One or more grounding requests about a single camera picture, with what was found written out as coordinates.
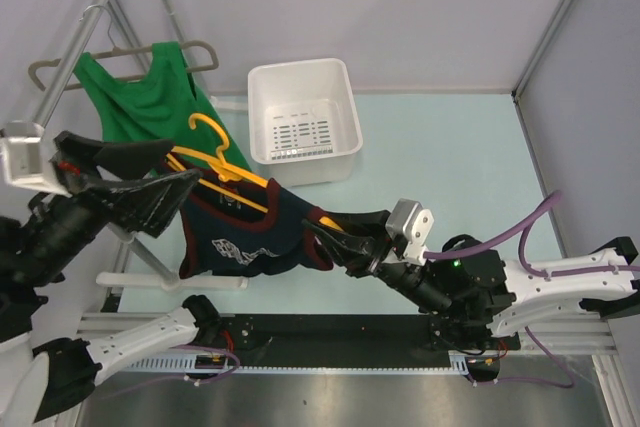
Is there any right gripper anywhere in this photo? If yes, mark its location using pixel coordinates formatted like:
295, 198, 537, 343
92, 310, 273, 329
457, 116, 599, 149
301, 209, 452, 317

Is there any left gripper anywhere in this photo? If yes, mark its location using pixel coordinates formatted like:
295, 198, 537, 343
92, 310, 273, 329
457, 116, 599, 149
11, 127, 207, 283

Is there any yellow plastic hanger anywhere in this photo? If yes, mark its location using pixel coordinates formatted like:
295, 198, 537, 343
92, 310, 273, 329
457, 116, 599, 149
166, 113, 343, 232

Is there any green tank top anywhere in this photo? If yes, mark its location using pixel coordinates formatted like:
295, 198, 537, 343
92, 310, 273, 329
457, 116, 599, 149
74, 42, 224, 156

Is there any navy maroon tank top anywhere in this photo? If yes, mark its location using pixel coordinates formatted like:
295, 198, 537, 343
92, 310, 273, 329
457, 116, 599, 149
179, 167, 333, 279

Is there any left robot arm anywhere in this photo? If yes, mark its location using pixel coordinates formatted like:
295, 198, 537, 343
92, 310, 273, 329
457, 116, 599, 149
1, 122, 221, 426

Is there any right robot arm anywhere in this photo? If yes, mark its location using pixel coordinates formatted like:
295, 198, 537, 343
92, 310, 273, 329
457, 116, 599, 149
303, 199, 639, 355

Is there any clothes rack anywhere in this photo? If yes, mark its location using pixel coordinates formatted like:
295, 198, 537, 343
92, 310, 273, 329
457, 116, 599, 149
1, 0, 248, 293

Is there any white plastic bin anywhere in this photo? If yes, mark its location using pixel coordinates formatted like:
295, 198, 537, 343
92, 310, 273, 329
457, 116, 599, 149
247, 58, 363, 187

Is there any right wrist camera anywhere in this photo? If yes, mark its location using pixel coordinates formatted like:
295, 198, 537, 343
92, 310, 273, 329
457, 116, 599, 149
385, 199, 434, 266

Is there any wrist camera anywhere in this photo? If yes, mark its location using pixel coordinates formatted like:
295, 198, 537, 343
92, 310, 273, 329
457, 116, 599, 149
1, 121, 64, 194
385, 199, 434, 266

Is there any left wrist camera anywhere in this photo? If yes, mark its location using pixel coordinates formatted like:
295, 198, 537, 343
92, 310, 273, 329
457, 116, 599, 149
1, 121, 64, 194

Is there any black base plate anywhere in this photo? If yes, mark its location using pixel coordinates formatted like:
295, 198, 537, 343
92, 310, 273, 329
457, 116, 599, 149
223, 314, 521, 374

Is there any white cable duct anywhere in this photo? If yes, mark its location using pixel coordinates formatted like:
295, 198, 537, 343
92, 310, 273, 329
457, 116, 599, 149
119, 351, 474, 376

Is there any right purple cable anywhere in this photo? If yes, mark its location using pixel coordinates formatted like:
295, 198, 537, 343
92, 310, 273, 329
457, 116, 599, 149
424, 190, 640, 389

